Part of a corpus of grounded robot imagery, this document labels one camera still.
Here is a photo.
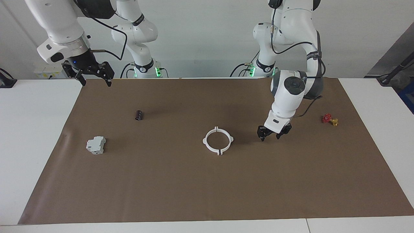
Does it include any white half pipe clamp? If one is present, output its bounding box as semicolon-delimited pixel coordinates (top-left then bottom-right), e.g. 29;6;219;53
217;127;234;156
202;127;219;156

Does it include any white power strip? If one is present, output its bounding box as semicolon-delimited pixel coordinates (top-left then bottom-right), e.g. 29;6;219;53
34;66;64;79

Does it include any red handwheel brass valve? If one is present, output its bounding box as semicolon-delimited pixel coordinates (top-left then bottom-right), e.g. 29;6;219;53
322;113;339;127

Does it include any white circuit breaker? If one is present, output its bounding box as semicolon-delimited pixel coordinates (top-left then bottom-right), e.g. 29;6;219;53
86;136;106;155

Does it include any black desk stand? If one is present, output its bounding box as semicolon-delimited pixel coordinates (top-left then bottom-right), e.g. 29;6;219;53
0;68;17;88

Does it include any brown paper table mat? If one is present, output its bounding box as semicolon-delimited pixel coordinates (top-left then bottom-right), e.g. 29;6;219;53
18;77;414;225

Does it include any black tripod leg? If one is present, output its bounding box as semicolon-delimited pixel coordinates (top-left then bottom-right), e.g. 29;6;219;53
377;52;414;86

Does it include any blue crate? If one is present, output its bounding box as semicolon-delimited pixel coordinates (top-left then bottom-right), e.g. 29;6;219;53
398;83;414;114

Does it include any black base cable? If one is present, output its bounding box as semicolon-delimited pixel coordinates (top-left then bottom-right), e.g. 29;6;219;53
120;62;134;79
230;49;260;77

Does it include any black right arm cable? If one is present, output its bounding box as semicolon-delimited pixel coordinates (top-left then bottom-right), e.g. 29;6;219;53
73;0;128;61

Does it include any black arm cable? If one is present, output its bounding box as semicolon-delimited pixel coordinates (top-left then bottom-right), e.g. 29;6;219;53
73;0;128;61
270;0;325;117

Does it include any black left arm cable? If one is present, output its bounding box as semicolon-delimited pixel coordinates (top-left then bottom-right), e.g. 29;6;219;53
270;0;325;117

